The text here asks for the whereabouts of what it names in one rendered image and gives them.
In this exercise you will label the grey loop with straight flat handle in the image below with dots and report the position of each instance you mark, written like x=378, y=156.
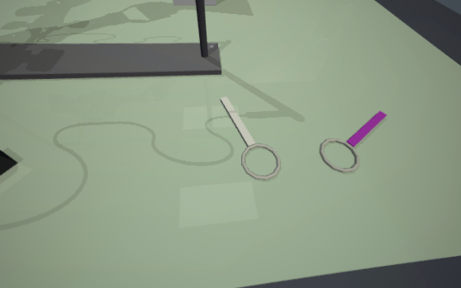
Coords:
x=248, y=140

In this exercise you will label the grey ring with purple handle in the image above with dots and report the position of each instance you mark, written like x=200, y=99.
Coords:
x=352, y=142

